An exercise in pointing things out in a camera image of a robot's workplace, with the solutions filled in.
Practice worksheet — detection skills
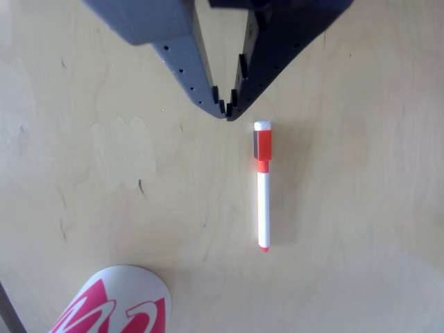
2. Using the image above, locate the white marker pen red cap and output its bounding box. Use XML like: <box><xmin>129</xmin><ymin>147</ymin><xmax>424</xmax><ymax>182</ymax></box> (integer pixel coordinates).
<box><xmin>252</xmin><ymin>120</ymin><xmax>273</xmax><ymax>253</ymax></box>

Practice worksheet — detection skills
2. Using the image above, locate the white mug with red hearts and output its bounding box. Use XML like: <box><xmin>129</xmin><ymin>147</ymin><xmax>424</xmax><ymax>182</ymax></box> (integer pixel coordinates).
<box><xmin>48</xmin><ymin>265</ymin><xmax>173</xmax><ymax>333</ymax></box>

